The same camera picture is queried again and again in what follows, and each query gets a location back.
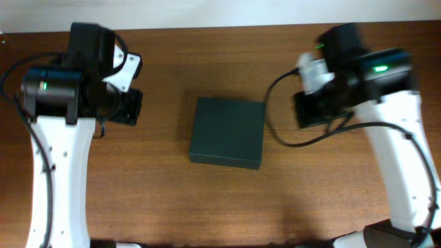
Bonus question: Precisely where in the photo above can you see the black cardboard box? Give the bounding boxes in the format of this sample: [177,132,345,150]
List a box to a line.
[189,97,265,170]

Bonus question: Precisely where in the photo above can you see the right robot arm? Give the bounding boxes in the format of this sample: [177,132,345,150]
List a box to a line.
[301,79,440,247]

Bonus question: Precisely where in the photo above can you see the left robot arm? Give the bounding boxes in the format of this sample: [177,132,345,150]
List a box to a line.
[19,67,143,247]

